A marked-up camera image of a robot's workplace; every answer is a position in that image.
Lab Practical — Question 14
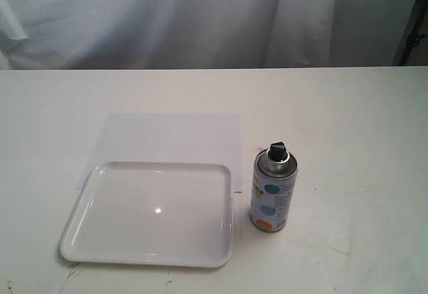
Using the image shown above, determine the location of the white spray paint can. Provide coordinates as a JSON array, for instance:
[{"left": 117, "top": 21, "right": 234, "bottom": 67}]
[{"left": 249, "top": 142, "right": 298, "bottom": 233}]

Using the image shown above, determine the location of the white paper sheet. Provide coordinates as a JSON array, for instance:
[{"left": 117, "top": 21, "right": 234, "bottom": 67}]
[{"left": 76, "top": 113, "right": 243, "bottom": 192}]

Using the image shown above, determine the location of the white plastic tray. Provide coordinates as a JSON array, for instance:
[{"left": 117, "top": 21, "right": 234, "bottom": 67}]
[{"left": 60, "top": 162, "right": 233, "bottom": 268}]

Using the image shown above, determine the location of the white backdrop curtain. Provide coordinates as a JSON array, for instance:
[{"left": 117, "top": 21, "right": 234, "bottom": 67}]
[{"left": 1, "top": 0, "right": 416, "bottom": 69}]

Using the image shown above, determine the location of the black tripod stand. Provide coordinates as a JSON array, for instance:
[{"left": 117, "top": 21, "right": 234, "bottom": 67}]
[{"left": 397, "top": 0, "right": 427, "bottom": 66}]

